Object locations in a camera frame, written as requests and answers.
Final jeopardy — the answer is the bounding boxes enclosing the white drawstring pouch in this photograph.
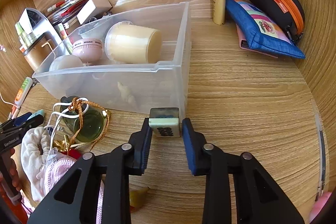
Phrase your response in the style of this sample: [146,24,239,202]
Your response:
[21,127,55,202]

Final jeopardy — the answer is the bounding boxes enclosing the pink rope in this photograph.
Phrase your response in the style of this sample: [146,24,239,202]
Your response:
[39,152,105,224]

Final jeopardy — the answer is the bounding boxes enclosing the brown braided cord charm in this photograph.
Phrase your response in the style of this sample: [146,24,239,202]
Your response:
[53,97,112,151]

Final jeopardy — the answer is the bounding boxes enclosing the dark green spray bottle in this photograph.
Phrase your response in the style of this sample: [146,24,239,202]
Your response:
[63,106,105,143]

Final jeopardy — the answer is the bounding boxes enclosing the green white mahjong tile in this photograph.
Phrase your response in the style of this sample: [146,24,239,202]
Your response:
[149,107,181,138]

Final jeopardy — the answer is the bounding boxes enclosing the teal eraser block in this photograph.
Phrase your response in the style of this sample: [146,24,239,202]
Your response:
[28,109,46,120]

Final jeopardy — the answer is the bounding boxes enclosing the white orange tube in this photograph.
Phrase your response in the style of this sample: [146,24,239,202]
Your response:
[14,77,33,106]

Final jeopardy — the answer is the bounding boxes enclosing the white round jar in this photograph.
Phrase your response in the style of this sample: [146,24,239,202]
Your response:
[49,55,83,96]

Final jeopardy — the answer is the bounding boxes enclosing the brown mug with lid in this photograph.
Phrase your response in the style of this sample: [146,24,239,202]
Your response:
[23,35,55,72]

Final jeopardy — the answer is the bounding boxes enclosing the fruit pattern box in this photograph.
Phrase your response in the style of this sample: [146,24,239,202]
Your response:
[55,23,73,54]

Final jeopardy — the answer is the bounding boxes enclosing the silver file holder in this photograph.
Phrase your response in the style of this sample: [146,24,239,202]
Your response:
[19,8,70,55]

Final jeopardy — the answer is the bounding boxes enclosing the stack of books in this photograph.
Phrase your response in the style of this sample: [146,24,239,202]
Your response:
[47,0,89,26]

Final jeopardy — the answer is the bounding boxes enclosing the beige plastic cup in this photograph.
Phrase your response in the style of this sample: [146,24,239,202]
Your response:
[105,21,162,64]

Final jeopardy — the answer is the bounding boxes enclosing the clear plastic storage bin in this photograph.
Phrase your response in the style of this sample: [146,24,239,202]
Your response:
[33,2,191,118]

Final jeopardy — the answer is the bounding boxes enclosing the white cardboard box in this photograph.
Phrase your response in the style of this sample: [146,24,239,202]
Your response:
[77,0,112,24]

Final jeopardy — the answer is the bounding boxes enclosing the pink notebook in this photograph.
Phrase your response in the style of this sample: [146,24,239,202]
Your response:
[236,25,278,59]

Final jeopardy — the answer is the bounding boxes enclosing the blue patchwork pouch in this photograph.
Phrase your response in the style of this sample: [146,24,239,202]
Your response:
[226,0,305,59]

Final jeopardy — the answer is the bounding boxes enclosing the black orange zipper case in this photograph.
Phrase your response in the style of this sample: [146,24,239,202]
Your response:
[249,0,305,45]

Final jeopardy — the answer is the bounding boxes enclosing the yellow lotion tube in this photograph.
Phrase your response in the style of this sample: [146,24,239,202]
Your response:
[213,0,226,26]

